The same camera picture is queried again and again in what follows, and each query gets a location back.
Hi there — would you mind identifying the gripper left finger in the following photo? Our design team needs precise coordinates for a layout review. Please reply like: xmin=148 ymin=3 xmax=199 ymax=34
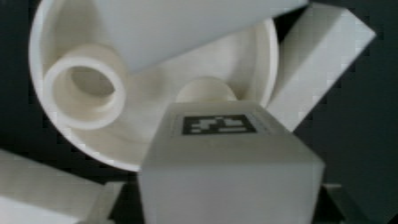
xmin=77 ymin=182 xmax=141 ymax=224

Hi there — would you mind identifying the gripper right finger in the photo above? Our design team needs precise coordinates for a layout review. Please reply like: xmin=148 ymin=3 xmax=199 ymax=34
xmin=324 ymin=184 xmax=377 ymax=224

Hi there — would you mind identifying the white stool leg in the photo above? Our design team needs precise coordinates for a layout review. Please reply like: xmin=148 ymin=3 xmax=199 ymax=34
xmin=93 ymin=0 xmax=309 ymax=72
xmin=139 ymin=101 xmax=324 ymax=224

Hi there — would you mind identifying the white round stool seat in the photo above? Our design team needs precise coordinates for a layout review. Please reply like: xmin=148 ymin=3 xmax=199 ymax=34
xmin=29 ymin=0 xmax=279 ymax=171

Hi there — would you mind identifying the white front barrier wall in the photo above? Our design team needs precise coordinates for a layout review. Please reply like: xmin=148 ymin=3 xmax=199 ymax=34
xmin=0 ymin=149 xmax=102 ymax=224

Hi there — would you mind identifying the white barrier wall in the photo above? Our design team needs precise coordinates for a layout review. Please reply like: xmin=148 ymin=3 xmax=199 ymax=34
xmin=0 ymin=149 xmax=102 ymax=224
xmin=267 ymin=3 xmax=377 ymax=131

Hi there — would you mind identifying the white right barrier wall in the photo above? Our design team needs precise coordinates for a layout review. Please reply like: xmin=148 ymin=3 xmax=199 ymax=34
xmin=267 ymin=3 xmax=377 ymax=131

